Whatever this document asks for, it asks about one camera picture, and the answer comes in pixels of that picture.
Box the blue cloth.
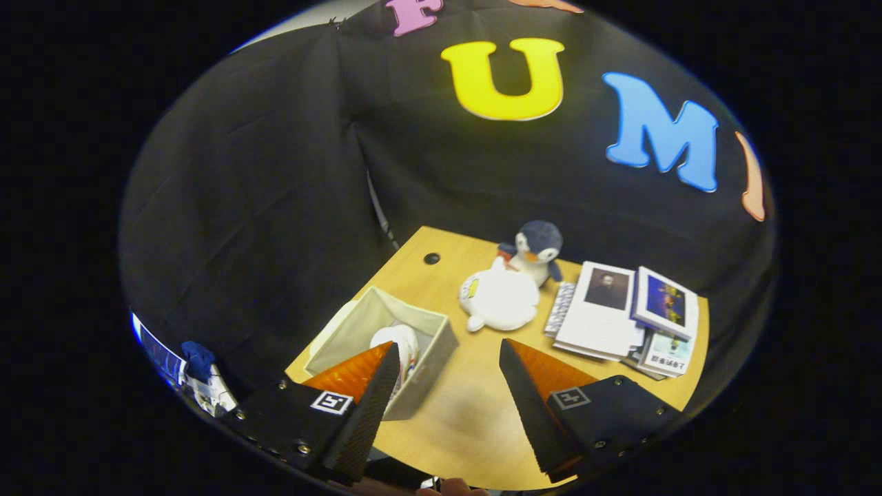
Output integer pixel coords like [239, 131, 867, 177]
[181, 340, 216, 384]

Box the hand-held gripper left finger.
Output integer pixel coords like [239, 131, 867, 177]
[220, 341, 402, 485]

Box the white duck plush toy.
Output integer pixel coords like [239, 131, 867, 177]
[458, 258, 541, 333]

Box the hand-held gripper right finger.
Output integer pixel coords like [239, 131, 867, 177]
[498, 338, 686, 484]

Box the blue cover book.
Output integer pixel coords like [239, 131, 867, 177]
[630, 265, 700, 342]

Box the white book with portrait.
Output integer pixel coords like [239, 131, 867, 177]
[553, 260, 646, 363]

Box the patterned grey booklet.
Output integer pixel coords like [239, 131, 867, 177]
[543, 280, 577, 339]

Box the white striped canvas shoe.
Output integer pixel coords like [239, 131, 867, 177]
[370, 324, 420, 404]

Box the blue grey penguin plush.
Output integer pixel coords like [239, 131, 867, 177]
[496, 220, 565, 288]

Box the beige fabric storage box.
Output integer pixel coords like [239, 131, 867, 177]
[305, 285, 460, 422]

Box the green and white book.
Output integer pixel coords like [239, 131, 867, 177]
[637, 329, 695, 378]

